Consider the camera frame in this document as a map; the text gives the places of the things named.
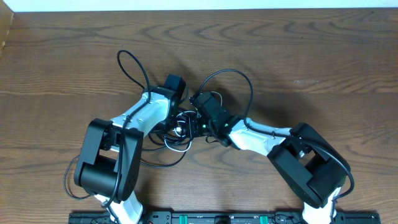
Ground white USB cable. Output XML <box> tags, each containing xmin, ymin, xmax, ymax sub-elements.
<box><xmin>163</xmin><ymin>91</ymin><xmax>223</xmax><ymax>153</ymax></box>

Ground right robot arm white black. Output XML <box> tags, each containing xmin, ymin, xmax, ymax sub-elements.
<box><xmin>188</xmin><ymin>114</ymin><xmax>354</xmax><ymax>223</ymax></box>

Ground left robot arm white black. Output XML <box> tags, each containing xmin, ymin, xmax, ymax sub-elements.
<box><xmin>74</xmin><ymin>85</ymin><xmax>185</xmax><ymax>223</ymax></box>

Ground cardboard box side panel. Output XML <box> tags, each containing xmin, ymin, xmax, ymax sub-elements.
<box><xmin>0</xmin><ymin>0</ymin><xmax>14</xmax><ymax>53</ymax></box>

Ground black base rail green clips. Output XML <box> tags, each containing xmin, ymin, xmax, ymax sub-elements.
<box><xmin>68</xmin><ymin>210</ymin><xmax>382</xmax><ymax>224</ymax></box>

